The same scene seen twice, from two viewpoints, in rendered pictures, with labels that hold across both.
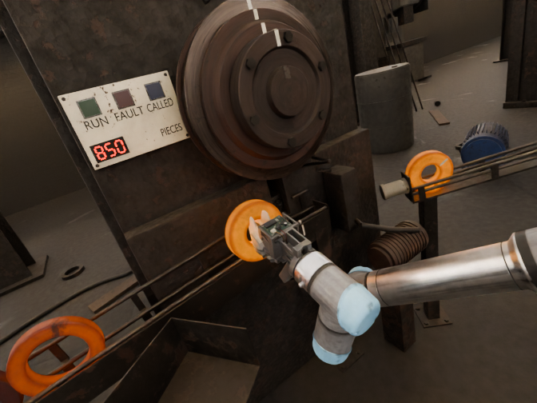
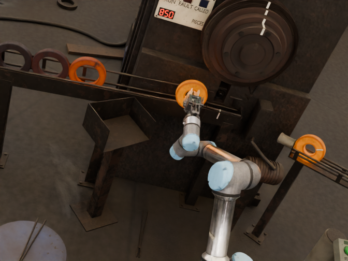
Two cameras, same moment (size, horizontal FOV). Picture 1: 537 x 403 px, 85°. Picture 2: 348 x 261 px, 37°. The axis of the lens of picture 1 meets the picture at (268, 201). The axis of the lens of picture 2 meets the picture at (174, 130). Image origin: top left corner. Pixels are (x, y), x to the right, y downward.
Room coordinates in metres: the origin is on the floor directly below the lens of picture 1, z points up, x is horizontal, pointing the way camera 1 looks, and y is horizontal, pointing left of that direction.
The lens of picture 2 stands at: (-1.48, -0.45, 2.12)
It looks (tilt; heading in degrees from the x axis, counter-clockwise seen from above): 35 degrees down; 13
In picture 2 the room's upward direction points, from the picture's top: 22 degrees clockwise
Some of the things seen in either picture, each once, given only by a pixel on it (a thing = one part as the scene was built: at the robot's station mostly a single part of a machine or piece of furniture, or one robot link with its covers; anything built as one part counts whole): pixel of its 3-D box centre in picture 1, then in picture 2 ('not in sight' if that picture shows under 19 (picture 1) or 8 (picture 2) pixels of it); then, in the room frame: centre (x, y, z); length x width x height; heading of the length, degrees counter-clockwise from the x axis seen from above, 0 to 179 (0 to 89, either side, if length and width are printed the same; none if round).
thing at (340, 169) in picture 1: (342, 198); (257, 120); (0.99, -0.27, 0.68); 0.11 x 0.08 x 0.24; 27
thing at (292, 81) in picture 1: (284, 92); (251, 52); (0.79, -0.11, 1.11); 0.28 x 0.06 x 0.28; 117
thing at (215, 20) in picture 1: (264, 95); (249, 42); (0.88, -0.07, 1.11); 0.47 x 0.06 x 0.47; 117
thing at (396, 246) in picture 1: (401, 287); (247, 195); (0.91, -0.42, 0.27); 0.22 x 0.13 x 0.53; 117
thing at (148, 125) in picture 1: (131, 118); (185, 6); (0.82, 0.28, 1.15); 0.26 x 0.02 x 0.18; 117
